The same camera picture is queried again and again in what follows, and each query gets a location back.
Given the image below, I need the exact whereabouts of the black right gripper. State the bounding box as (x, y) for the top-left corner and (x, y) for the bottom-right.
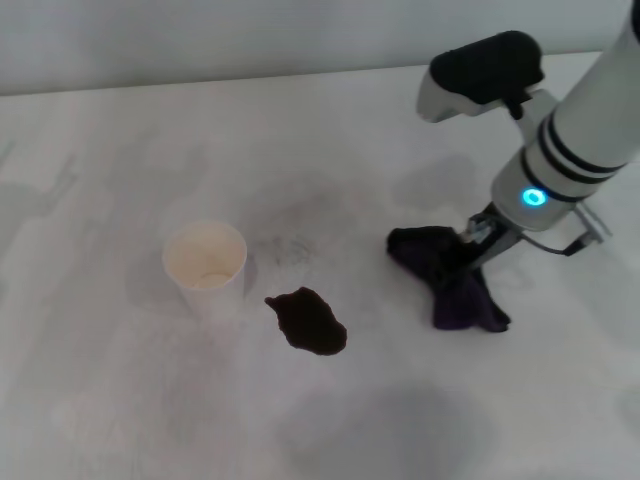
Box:
(458, 201), (522, 275)

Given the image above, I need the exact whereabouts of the purple rag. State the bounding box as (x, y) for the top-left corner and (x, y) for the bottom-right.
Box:
(385, 225), (513, 334)

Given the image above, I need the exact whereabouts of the white paper cup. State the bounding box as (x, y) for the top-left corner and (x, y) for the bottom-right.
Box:
(161, 219), (249, 319)

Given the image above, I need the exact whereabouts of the black water stain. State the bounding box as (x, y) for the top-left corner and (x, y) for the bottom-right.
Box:
(264, 286), (348, 358)

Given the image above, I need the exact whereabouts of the thin grey gripper cable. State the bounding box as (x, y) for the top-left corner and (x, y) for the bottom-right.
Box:
(519, 233), (587, 257)

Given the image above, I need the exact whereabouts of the silver metal cable connector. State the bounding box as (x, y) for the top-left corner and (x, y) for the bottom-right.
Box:
(572, 203), (613, 247)

